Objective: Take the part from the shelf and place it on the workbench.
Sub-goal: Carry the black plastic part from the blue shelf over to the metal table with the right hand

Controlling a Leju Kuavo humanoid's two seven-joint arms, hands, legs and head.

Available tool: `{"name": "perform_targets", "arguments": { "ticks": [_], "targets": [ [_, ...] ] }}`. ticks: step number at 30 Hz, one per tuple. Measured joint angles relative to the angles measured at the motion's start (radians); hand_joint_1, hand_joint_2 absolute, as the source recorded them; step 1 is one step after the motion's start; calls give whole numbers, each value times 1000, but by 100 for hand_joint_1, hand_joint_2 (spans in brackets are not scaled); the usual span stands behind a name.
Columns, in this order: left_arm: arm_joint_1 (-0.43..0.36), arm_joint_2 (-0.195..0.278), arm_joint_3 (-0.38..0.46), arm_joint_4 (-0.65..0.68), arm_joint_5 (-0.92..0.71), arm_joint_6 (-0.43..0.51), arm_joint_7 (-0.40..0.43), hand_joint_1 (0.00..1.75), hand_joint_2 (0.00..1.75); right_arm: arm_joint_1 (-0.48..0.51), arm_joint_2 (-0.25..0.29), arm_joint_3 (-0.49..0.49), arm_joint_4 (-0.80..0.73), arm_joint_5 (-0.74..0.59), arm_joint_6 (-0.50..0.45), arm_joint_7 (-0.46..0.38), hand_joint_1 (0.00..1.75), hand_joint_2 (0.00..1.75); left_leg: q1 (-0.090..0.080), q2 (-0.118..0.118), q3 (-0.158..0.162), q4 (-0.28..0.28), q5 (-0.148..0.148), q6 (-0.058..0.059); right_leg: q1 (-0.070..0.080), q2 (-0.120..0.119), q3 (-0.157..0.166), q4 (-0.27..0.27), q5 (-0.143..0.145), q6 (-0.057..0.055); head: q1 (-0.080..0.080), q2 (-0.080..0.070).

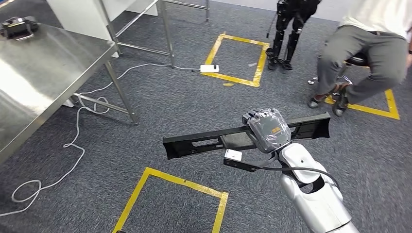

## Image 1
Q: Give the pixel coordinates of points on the black humanoid robot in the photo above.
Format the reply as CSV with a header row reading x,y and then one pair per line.
x,y
278,41

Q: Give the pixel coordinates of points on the steel side table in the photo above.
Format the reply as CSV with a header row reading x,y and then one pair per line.
x,y
167,38

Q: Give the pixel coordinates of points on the black stool chrome base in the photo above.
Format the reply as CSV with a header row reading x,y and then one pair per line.
x,y
357,60

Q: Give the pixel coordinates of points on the person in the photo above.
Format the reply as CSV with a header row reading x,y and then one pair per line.
x,y
370,58

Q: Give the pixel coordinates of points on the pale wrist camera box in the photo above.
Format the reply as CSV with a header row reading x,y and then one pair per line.
x,y
232,155

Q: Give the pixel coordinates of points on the stainless steel workbench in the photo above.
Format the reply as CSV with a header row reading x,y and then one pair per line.
x,y
48,70

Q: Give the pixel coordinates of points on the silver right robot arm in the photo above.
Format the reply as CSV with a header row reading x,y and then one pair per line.
x,y
318,205

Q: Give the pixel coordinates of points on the white block table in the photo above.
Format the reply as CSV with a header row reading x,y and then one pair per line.
x,y
80,16

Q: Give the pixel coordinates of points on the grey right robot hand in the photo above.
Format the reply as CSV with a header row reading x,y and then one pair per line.
x,y
270,132

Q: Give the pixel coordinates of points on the long black plastic part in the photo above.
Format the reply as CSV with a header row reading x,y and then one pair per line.
x,y
193,148

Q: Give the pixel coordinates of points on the white power strip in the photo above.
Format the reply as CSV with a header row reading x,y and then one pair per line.
x,y
209,68

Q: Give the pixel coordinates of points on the yellow floor tape square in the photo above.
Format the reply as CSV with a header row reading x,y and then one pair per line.
x,y
180,181
235,77

